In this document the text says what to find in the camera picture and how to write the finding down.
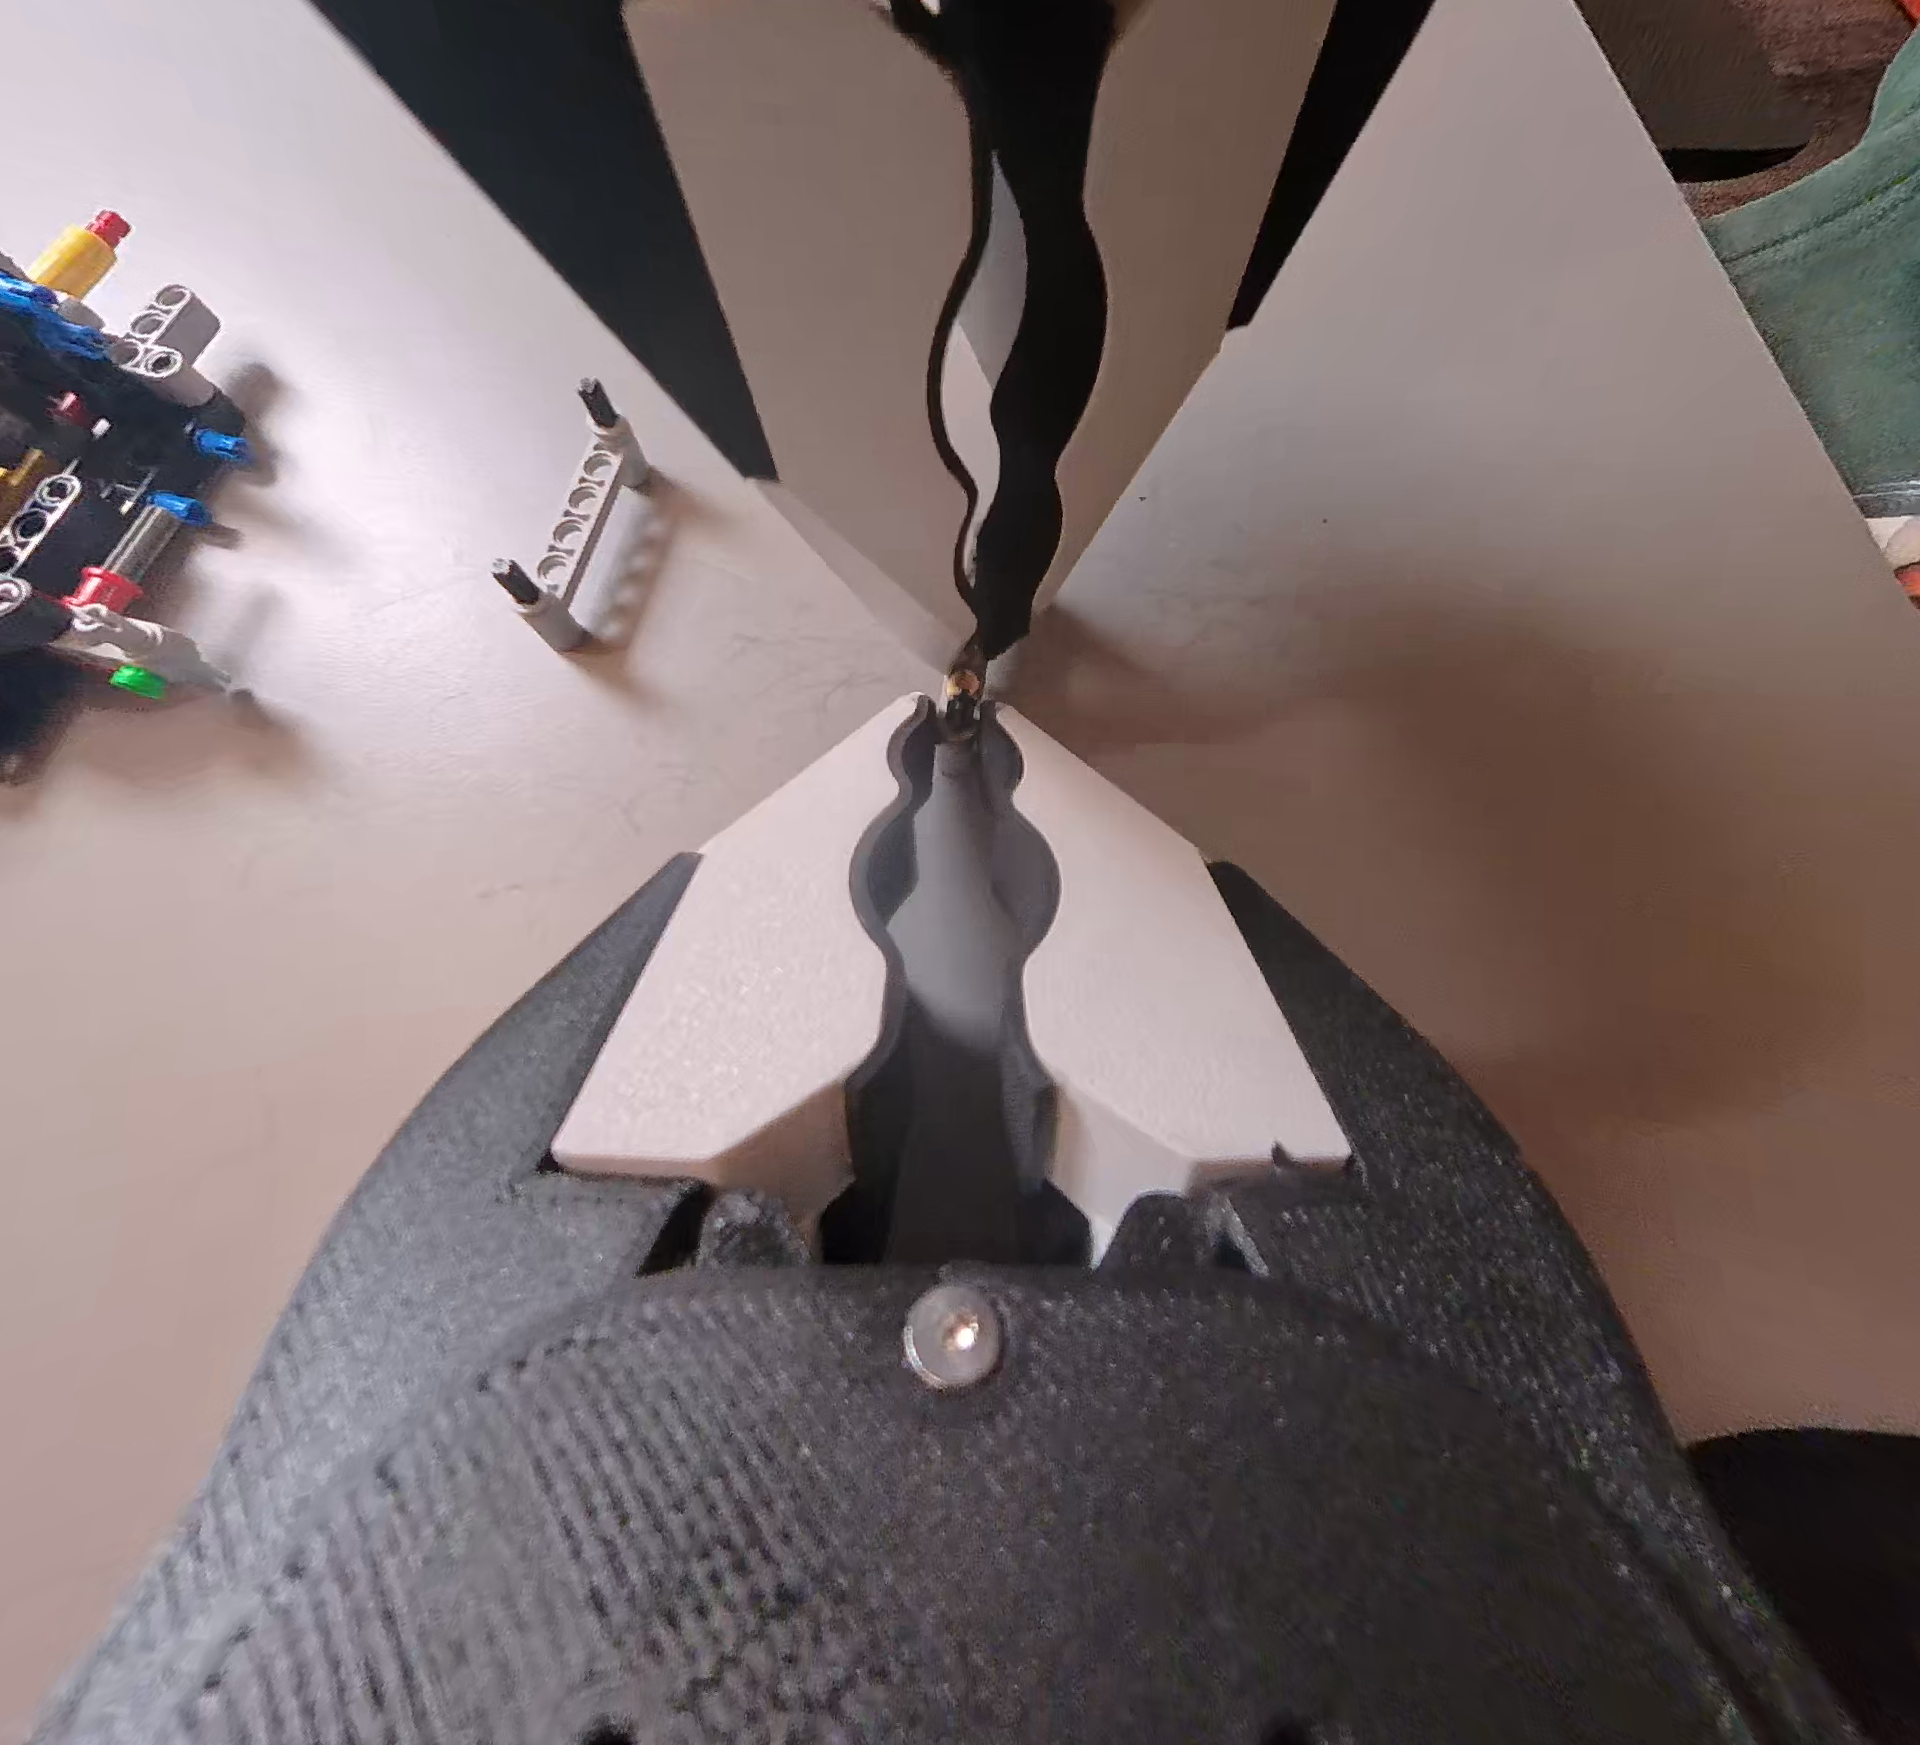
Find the lego car chassis assembly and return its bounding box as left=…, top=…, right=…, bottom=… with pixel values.
left=0, top=207, right=263, bottom=785

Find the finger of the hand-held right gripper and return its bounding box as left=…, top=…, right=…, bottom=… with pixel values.
left=620, top=0, right=992, bottom=669
left=937, top=0, right=1386, bottom=650

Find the black chair armrest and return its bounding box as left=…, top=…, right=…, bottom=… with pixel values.
left=1685, top=1427, right=1920, bottom=1745

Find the small clear packet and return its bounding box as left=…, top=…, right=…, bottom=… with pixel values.
left=1859, top=484, right=1920, bottom=608

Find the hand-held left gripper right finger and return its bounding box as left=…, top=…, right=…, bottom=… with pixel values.
left=971, top=702, right=1355, bottom=1258

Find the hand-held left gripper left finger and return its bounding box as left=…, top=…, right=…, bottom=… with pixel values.
left=552, top=692, right=945, bottom=1258

